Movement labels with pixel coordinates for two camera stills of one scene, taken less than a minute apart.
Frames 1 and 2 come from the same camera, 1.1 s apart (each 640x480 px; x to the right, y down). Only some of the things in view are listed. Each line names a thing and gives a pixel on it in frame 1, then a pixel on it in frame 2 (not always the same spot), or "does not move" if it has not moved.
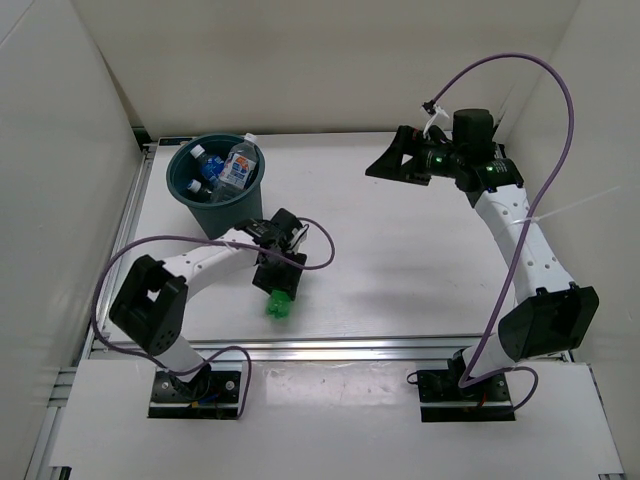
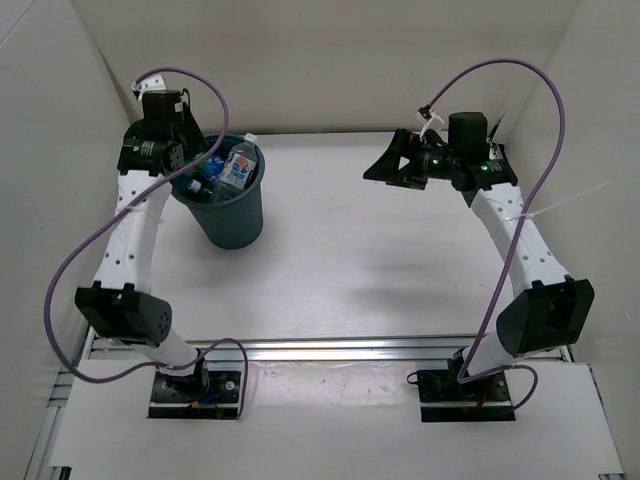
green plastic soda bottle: x=278 y=304 to x=204 y=163
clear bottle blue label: x=211 y=167 does not move
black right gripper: x=389 y=164 does not move
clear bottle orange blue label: x=238 y=171 does not move
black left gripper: x=289 y=280 to x=195 y=142
